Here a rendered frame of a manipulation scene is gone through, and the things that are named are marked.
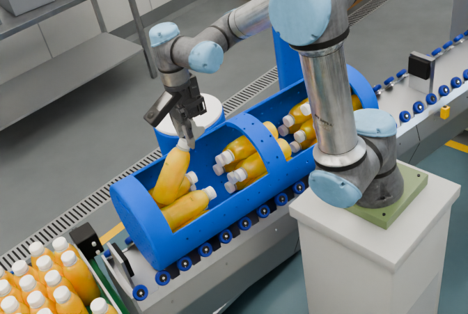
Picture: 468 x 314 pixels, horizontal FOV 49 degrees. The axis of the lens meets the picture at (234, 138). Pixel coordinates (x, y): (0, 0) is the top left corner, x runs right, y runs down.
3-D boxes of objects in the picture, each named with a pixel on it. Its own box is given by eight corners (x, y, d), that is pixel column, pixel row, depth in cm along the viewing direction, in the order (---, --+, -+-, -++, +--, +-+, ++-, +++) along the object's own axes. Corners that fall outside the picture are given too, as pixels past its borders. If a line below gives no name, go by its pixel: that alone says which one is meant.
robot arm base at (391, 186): (413, 177, 135) (414, 148, 129) (388, 216, 126) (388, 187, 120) (360, 161, 143) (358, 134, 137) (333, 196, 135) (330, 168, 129)
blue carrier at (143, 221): (381, 145, 181) (379, 75, 165) (170, 289, 147) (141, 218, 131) (324, 117, 202) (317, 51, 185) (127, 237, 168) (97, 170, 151)
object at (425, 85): (432, 92, 206) (435, 58, 196) (426, 97, 204) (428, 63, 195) (411, 83, 213) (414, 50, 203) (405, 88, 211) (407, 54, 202)
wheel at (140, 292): (143, 281, 147) (142, 280, 149) (129, 290, 145) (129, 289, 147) (151, 295, 147) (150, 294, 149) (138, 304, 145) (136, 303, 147)
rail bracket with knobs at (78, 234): (108, 257, 168) (98, 235, 162) (88, 269, 166) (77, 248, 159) (96, 239, 175) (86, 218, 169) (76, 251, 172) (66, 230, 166)
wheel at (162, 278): (168, 267, 150) (166, 267, 152) (153, 273, 148) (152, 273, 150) (173, 282, 150) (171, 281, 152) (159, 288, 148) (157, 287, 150)
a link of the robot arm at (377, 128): (405, 150, 129) (405, 106, 120) (381, 185, 121) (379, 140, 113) (361, 138, 136) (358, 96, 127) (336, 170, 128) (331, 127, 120)
